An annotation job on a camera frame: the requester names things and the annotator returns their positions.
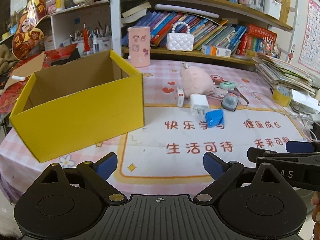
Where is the blue packet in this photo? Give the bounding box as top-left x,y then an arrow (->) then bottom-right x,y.
205,109 -> 224,128

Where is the pink plush toy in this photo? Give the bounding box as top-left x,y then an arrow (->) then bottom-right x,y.
180,62 -> 214,98

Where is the white power adapter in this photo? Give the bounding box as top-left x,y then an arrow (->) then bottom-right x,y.
189,94 -> 209,115

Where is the yellow cardboard box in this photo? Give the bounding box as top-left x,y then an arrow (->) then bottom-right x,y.
10,50 -> 144,163

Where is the yellow tape roll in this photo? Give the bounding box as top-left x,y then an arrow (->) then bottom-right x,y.
272,86 -> 292,107

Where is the white orange medicine box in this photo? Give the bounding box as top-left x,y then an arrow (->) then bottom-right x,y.
201,45 -> 231,57

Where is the white quilted pearl handbag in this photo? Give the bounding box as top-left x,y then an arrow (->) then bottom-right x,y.
166,21 -> 194,51

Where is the small white red box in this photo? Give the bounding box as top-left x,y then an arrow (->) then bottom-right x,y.
177,87 -> 185,107

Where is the stack of paper booklets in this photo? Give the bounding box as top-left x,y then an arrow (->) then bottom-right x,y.
252,54 -> 317,97

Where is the white pen holder box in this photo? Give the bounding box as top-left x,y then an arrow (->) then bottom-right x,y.
72,36 -> 112,57

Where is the white spray bottle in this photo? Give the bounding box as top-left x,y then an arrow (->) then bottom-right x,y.
92,31 -> 99,54

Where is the red cartoon foil balloon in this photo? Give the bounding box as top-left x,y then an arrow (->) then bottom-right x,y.
12,0 -> 47,60

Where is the pink cylindrical container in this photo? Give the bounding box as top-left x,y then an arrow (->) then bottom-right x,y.
128,27 -> 151,68

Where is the pink checkered table mat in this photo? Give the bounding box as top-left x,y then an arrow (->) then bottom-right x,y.
0,59 -> 316,205

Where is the red dictionary book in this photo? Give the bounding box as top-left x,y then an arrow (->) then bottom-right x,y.
247,24 -> 277,41

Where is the white charging cable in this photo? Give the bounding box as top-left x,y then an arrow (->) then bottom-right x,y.
251,90 -> 320,140

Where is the olive green blanket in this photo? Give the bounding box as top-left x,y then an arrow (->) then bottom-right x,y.
0,44 -> 18,75

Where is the brown cardboard sheet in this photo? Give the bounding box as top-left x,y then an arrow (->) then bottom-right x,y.
4,52 -> 46,90

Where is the grey toy car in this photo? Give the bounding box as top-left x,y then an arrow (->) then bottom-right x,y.
221,92 -> 239,111

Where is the alphabet wall poster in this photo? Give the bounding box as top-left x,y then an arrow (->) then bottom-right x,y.
299,0 -> 319,74

